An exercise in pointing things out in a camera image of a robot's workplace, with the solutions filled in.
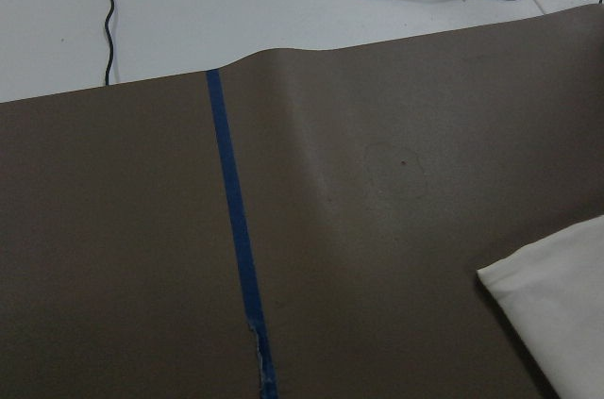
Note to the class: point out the cream long-sleeve printed shirt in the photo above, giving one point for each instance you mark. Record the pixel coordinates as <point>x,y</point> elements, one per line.
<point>551,291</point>

